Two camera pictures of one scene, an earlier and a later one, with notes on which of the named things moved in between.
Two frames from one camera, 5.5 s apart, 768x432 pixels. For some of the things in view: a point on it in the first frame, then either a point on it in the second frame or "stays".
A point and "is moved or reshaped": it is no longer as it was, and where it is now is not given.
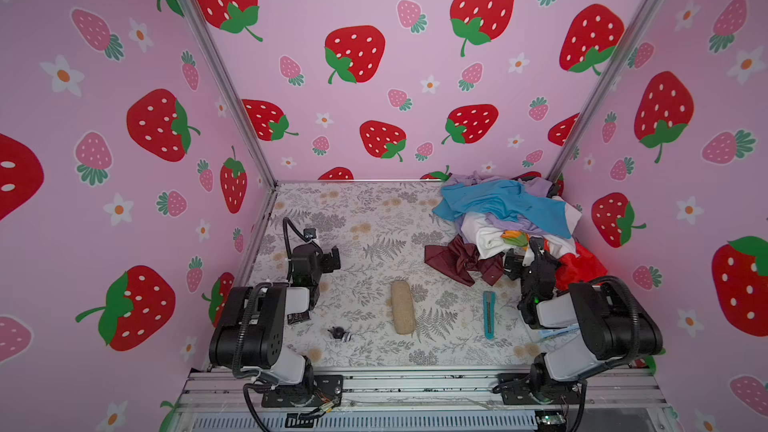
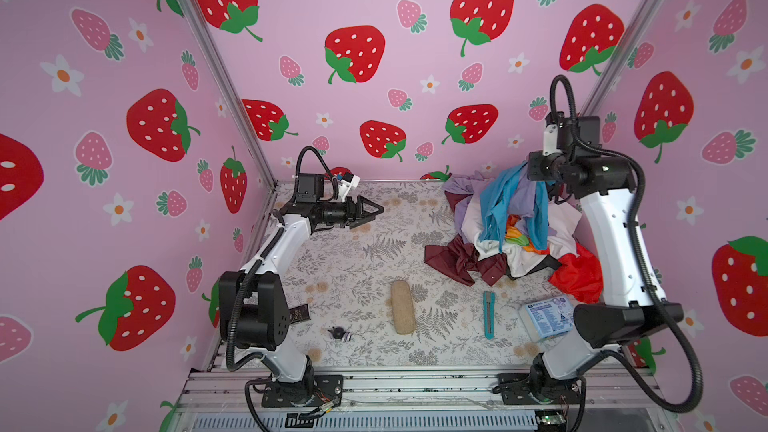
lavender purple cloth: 540,188 → 521,201
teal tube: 489,299 stays
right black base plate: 519,389 stays
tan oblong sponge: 402,307 stays
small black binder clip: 337,332 stays
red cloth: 571,269 stays
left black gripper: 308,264 → 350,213
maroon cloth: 456,260 stays
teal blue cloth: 504,199 is moved or reshaped
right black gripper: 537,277 → 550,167
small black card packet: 298,317 stays
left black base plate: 320,390 stays
